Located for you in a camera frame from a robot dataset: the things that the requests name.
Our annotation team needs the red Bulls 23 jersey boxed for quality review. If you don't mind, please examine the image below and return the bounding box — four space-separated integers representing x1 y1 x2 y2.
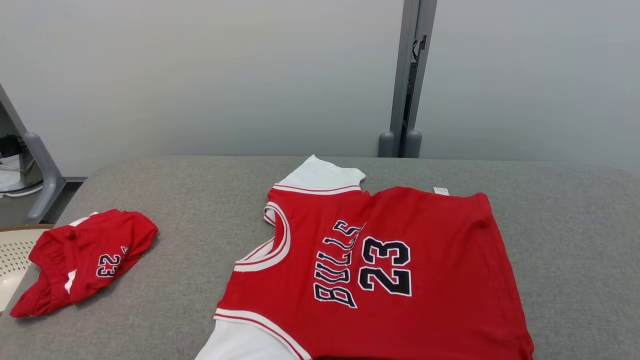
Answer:
195 154 535 360

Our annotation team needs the cream perforated laundry basket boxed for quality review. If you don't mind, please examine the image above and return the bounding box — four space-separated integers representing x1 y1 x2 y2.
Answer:
0 225 54 314

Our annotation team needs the black power adapter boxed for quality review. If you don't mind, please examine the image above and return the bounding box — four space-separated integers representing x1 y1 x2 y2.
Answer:
0 134 24 160

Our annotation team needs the white cable bundle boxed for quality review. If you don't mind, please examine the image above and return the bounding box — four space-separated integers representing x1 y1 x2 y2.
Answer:
0 154 46 199

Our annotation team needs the red basketball shorts white stripe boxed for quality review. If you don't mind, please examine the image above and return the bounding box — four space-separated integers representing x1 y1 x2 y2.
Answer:
10 208 159 319

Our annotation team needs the double grey partition post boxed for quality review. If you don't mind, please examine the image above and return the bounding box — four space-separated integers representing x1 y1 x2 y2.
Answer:
377 0 439 159

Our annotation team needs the grey aluminium partition post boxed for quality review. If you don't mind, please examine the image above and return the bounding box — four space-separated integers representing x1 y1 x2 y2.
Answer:
0 82 67 224

